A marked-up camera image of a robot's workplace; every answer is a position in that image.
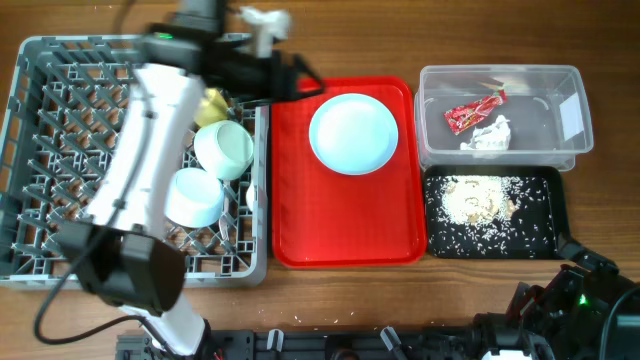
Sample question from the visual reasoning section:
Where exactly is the grey dishwasher rack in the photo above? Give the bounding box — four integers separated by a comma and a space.
1, 35, 270, 290

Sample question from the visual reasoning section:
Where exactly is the black tray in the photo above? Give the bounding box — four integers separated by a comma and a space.
422, 165, 570, 260

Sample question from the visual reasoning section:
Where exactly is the red plastic tray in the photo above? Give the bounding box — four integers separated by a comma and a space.
270, 76, 427, 269

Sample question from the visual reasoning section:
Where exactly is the light blue plate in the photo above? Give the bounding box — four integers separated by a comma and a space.
308, 93, 399, 176

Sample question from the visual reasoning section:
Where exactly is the yellow plastic cup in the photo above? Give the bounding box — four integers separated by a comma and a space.
194, 88, 229, 127

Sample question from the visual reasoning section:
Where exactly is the white napkin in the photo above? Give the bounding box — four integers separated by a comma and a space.
460, 115, 511, 151

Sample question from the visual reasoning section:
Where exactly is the white plastic spoon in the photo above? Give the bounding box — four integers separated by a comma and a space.
245, 169, 256, 212

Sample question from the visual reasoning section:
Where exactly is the clear plastic bin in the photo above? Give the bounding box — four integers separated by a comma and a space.
414, 64, 594, 171

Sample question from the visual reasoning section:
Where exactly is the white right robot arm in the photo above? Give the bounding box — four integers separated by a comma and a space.
465, 233, 639, 360

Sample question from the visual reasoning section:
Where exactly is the green bowl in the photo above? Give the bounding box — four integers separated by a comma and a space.
193, 120, 254, 181

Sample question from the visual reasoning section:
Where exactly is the red candy wrapper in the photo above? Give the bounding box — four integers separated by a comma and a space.
444, 89, 507, 135

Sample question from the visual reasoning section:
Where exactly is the light blue bowl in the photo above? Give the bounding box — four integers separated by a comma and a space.
164, 168, 225, 228

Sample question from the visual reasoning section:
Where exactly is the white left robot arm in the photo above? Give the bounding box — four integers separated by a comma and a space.
57, 1, 312, 359

